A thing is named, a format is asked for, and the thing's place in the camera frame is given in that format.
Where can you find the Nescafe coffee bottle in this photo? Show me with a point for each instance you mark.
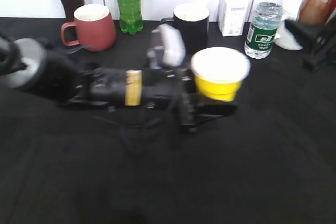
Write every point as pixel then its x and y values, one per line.
pixel 316 12

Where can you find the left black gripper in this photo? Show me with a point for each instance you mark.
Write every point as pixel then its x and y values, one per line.
pixel 173 91

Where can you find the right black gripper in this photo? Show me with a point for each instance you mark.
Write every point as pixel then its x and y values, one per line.
pixel 317 41

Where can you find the clear water bottle green label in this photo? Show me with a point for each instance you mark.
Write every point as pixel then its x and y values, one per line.
pixel 263 28

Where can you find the green sprite bottle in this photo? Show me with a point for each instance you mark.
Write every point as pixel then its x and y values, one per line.
pixel 130 17

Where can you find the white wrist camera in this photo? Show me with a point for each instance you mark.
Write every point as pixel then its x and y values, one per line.
pixel 167 48

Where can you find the white carton box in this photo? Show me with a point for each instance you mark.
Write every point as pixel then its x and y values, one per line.
pixel 231 17

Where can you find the yellow paper cup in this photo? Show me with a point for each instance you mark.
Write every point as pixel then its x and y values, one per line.
pixel 219 72

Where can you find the black mug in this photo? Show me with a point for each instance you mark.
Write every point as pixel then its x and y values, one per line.
pixel 192 20

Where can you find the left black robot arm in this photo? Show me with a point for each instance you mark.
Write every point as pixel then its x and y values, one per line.
pixel 34 67

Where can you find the maroon mug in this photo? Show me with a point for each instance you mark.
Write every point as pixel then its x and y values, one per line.
pixel 95 29

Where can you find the white round object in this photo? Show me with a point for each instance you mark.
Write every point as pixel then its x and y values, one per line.
pixel 284 38

